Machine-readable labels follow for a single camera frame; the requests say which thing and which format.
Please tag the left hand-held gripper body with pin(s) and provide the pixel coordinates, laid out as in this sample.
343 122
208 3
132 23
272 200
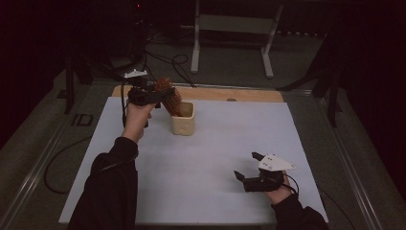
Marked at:
142 94

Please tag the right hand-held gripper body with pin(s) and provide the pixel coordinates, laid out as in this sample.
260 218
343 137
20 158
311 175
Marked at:
274 163

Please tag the wooden paddle hairbrush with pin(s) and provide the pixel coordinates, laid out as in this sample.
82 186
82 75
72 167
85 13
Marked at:
174 102

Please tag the cream square cup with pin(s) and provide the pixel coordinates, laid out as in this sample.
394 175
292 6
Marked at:
183 126

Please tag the person's left hand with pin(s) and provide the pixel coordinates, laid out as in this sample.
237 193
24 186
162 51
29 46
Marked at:
135 119

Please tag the person's right hand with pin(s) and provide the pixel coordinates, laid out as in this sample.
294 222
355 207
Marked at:
279 195

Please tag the white table mat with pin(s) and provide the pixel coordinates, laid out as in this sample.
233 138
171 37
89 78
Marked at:
207 191

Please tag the dark equipment with red light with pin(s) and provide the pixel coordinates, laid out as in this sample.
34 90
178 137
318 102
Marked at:
137 32

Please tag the dark floor socket plate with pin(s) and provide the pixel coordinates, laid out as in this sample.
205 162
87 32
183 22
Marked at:
75 119

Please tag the black tripod stand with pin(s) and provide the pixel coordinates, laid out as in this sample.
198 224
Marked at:
333 105
69 92

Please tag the white metal stand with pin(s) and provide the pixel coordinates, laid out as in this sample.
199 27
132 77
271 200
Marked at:
236 24

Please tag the metal floor rail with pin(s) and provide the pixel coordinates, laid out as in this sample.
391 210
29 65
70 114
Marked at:
35 169
351 169

